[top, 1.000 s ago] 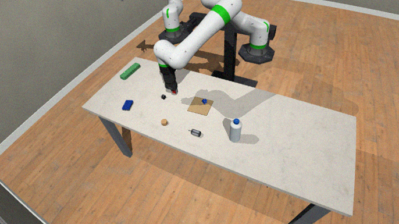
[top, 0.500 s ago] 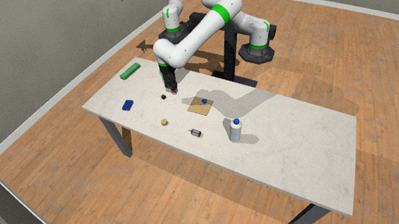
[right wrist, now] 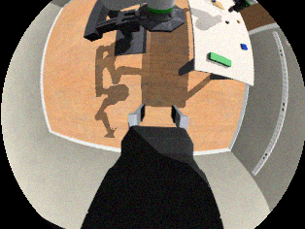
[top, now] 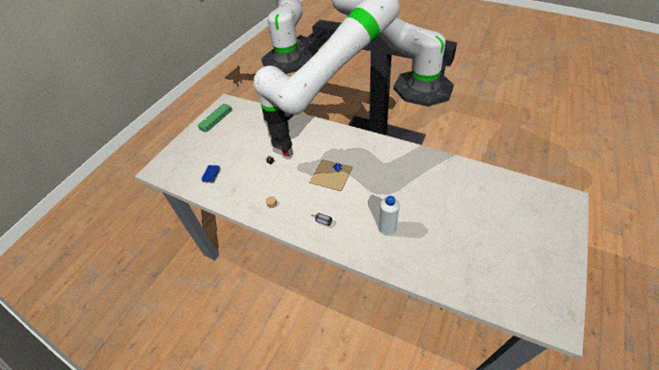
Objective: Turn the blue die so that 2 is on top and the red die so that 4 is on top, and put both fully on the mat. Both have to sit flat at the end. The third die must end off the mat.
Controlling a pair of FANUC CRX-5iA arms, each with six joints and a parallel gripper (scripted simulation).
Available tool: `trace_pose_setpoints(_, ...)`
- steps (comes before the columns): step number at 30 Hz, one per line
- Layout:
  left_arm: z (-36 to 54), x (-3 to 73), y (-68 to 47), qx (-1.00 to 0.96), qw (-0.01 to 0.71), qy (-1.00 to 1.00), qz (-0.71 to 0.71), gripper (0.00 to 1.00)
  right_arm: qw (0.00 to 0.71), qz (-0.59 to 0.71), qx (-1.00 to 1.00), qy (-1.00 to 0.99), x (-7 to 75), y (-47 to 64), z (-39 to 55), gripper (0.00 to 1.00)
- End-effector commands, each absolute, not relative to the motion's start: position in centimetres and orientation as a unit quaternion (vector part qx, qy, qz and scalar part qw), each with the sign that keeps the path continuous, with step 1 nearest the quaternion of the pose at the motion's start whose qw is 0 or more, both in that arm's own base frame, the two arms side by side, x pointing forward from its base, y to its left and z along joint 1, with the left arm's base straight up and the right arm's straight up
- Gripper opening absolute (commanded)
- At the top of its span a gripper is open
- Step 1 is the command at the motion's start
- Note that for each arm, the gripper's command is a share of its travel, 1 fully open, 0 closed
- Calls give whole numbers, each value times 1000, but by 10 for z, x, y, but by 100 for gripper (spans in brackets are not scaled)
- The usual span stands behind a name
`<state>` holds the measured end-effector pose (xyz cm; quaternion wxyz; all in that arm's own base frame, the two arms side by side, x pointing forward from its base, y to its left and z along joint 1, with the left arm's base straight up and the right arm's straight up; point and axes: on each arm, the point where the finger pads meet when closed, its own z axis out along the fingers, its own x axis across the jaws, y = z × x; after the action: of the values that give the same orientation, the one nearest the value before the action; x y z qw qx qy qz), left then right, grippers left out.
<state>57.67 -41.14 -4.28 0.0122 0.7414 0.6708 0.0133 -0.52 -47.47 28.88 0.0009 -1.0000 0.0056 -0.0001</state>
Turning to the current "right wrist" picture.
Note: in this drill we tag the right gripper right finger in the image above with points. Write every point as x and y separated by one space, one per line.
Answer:
178 118

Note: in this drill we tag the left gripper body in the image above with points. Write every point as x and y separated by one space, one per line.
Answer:
237 7

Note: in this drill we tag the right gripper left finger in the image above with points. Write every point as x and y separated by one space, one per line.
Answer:
136 118

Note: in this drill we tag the tan flat mat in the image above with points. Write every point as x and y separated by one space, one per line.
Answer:
218 4

